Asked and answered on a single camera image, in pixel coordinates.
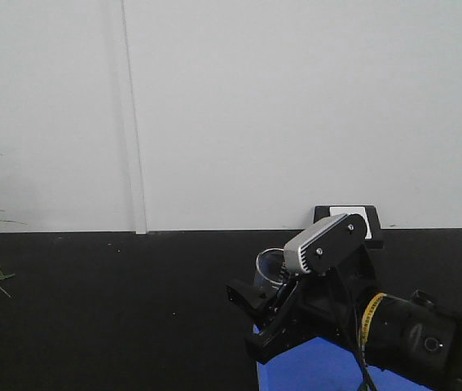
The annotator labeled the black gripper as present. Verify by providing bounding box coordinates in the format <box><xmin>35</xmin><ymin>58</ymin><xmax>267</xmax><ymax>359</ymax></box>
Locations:
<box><xmin>227</xmin><ymin>244</ymin><xmax>380</xmax><ymax>362</ymax></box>

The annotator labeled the clear glass beaker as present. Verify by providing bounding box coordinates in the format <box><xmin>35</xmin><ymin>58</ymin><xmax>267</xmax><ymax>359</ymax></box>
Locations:
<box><xmin>253</xmin><ymin>248</ymin><xmax>286</xmax><ymax>290</ymax></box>

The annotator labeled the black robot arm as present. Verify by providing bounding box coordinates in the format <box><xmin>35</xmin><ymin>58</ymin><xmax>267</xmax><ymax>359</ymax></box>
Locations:
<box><xmin>227</xmin><ymin>244</ymin><xmax>462</xmax><ymax>390</ymax></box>

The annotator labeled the blue plastic tray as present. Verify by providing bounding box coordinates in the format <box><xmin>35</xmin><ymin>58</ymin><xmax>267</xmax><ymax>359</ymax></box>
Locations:
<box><xmin>253</xmin><ymin>323</ymin><xmax>434</xmax><ymax>391</ymax></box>

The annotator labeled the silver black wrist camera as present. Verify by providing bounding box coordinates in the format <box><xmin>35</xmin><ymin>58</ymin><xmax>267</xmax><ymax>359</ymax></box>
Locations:
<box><xmin>284</xmin><ymin>213</ymin><xmax>367</xmax><ymax>275</ymax></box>

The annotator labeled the white wall power socket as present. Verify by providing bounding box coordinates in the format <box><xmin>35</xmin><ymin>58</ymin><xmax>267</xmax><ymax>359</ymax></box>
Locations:
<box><xmin>313</xmin><ymin>204</ymin><xmax>384</xmax><ymax>249</ymax></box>

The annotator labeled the white wall cable conduit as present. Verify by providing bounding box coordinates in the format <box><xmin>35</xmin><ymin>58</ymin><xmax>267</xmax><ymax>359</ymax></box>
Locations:
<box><xmin>120</xmin><ymin>0</ymin><xmax>149</xmax><ymax>236</ymax></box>

